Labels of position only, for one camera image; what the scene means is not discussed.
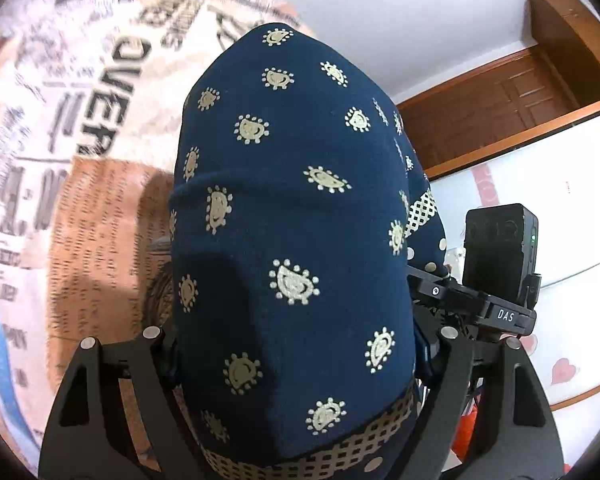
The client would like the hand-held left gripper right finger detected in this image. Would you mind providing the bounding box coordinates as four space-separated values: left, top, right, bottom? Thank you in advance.
405 325 566 480

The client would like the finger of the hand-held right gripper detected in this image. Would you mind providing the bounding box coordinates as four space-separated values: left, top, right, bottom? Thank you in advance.
405 264 486 322

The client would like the white wardrobe pink print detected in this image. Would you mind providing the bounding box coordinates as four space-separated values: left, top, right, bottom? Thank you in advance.
425 95 600 413

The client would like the orange cloth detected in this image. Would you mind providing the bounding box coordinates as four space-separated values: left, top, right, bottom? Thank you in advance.
455 402 481 463

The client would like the brown wooden cabinet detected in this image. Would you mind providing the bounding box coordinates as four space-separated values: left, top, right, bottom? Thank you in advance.
526 0 600 107

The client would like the printed blanket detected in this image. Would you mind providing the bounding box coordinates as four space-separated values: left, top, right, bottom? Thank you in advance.
0 0 306 466

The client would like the wooden door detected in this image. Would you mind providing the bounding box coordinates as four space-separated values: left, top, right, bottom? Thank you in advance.
395 46 588 181

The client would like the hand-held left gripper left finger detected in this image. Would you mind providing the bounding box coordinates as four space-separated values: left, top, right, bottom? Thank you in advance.
39 325 206 480

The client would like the navy patterned garment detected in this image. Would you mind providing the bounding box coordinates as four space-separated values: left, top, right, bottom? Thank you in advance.
167 22 451 480

